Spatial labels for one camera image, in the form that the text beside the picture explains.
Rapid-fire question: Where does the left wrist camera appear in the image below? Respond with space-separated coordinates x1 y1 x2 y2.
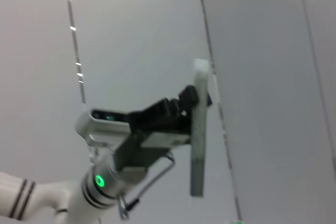
75 108 132 147

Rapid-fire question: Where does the grey marker pen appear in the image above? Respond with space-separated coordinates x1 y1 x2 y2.
189 58 211 198

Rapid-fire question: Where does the left gripper plug with cable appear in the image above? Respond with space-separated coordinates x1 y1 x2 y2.
118 153 176 221

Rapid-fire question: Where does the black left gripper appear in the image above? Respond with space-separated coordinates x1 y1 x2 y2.
112 84 213 174

